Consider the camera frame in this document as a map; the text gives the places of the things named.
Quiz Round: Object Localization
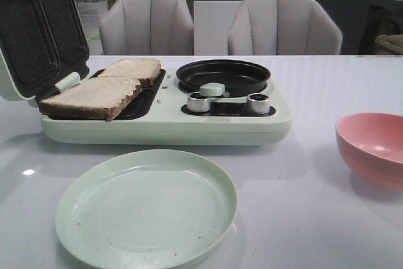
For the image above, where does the white bread slice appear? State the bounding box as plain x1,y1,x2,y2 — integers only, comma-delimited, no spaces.
38,76,142,121
98,59,161,88

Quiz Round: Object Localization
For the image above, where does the pink bowl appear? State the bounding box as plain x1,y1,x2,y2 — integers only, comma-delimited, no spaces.
336,112,402,192

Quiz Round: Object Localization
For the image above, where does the mint green sandwich maker lid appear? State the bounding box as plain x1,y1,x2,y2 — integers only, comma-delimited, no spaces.
1,0,89,101

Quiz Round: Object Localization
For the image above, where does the mint green breakfast maker base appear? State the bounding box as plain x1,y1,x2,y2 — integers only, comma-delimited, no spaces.
41,68,292,146

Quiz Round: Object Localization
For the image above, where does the left silver control knob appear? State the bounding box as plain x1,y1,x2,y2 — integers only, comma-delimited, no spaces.
186,91,210,113

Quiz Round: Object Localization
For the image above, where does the silver control knob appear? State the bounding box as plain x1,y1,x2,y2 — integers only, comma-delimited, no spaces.
246,93,270,115
186,91,210,113

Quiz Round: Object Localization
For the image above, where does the black round frying pan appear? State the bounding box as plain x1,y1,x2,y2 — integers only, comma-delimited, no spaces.
176,59,271,98

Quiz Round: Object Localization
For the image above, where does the right silver control knob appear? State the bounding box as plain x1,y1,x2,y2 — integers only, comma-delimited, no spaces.
246,93,270,115

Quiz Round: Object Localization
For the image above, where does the mint green round plate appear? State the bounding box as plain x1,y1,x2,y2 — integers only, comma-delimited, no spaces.
55,149,237,268

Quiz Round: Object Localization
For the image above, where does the left grey upholstered chair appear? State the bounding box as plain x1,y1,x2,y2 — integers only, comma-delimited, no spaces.
99,0,194,55

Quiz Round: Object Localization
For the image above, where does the grey upholstered chair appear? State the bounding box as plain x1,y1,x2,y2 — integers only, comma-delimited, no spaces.
227,0,343,55
99,0,194,55

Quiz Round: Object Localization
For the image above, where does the right grey upholstered chair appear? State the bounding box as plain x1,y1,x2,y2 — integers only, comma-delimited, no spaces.
227,0,343,55

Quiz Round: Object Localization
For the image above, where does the white cabinet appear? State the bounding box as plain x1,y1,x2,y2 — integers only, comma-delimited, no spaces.
193,0,243,55

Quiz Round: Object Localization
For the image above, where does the dark grey counter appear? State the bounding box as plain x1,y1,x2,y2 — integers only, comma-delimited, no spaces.
316,0,402,55

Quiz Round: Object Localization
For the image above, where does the beige cushion at right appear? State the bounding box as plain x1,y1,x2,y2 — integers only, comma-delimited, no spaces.
375,34,402,55

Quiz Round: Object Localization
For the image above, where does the mint green pan handle knob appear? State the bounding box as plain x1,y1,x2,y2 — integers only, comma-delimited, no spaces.
199,83,225,97

